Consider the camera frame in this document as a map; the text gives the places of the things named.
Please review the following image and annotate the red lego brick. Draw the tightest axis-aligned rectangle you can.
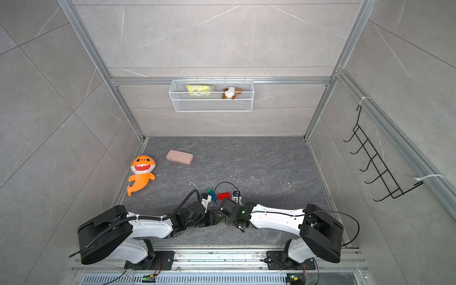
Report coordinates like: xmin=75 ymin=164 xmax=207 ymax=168
xmin=217 ymin=192 xmax=232 ymax=201

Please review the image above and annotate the blue lego brick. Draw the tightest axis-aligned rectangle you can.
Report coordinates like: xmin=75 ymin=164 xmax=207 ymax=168
xmin=209 ymin=192 xmax=218 ymax=202

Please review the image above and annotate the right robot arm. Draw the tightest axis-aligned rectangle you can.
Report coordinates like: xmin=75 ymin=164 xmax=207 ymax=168
xmin=220 ymin=198 xmax=344 ymax=263

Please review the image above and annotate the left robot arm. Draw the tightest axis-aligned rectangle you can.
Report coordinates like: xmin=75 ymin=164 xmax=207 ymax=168
xmin=77 ymin=201 xmax=221 ymax=265

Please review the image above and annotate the orange shark plush toy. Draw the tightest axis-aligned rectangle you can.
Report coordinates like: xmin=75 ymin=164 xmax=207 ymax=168
xmin=127 ymin=155 xmax=156 ymax=197

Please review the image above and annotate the brown white plush toy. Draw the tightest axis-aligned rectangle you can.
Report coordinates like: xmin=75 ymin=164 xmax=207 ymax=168
xmin=222 ymin=87 xmax=243 ymax=100

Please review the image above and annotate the yellow packet in basket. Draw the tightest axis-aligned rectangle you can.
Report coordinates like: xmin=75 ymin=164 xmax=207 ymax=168
xmin=186 ymin=84 xmax=215 ymax=97

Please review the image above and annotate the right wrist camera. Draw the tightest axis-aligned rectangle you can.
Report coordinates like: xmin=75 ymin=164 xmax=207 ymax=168
xmin=231 ymin=190 xmax=242 ymax=205

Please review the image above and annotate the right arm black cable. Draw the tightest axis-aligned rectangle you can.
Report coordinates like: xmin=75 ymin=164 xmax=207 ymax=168
xmin=213 ymin=181 xmax=241 ymax=200

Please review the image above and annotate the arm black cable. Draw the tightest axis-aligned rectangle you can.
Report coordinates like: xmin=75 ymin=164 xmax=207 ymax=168
xmin=69 ymin=188 xmax=202 ymax=258
xmin=213 ymin=181 xmax=241 ymax=200

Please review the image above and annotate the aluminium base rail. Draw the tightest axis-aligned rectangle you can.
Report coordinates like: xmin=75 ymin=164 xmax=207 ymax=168
xmin=65 ymin=245 xmax=374 ymax=285

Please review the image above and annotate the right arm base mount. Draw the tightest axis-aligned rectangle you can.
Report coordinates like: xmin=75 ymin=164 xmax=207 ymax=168
xmin=263 ymin=239 xmax=317 ymax=270

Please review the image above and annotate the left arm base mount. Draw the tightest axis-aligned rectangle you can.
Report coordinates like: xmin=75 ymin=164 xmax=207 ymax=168
xmin=124 ymin=239 xmax=175 ymax=270

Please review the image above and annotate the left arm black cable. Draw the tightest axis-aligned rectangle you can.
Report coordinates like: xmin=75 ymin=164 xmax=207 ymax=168
xmin=69 ymin=188 xmax=202 ymax=258

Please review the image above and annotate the white wire basket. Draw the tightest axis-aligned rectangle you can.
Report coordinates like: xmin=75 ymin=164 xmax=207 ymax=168
xmin=169 ymin=78 xmax=255 ymax=112

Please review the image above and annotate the black wall hook rack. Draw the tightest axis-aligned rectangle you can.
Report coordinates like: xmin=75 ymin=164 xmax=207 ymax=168
xmin=343 ymin=105 xmax=424 ymax=202

